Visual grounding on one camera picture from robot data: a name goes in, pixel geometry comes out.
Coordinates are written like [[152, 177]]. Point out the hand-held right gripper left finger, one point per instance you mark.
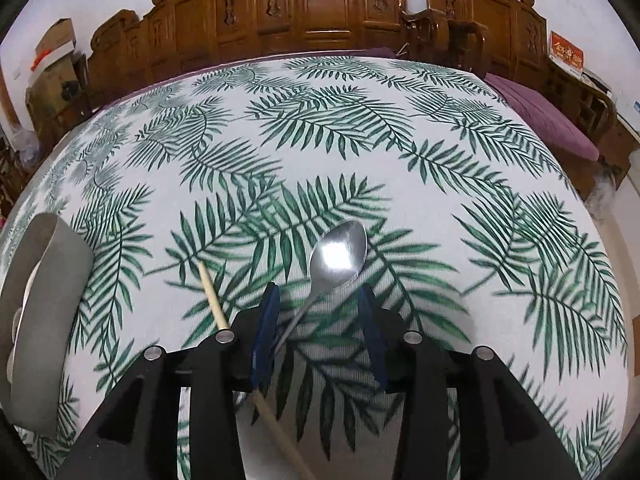
[[265, 330]]

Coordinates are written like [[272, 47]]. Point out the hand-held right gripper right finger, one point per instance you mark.
[[372, 330]]

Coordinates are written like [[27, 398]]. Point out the wooden chopstick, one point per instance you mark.
[[212, 295]]

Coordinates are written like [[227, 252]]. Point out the metal spoon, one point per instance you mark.
[[340, 255]]

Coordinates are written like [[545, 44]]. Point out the grey felt container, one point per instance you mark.
[[55, 310]]

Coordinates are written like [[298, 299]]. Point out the leaf print tablecloth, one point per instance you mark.
[[350, 150]]

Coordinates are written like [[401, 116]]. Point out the purple seat cushion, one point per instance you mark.
[[540, 115]]

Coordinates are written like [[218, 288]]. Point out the dark wooden chair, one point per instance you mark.
[[440, 40]]

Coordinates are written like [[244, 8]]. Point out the long carved wooden bench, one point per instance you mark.
[[280, 15]]

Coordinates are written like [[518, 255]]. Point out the stacked cardboard boxes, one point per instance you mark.
[[52, 75]]

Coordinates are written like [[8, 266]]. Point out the red desk calendar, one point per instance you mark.
[[566, 55]]

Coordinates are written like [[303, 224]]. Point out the short carved wooden bench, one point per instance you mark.
[[510, 15]]

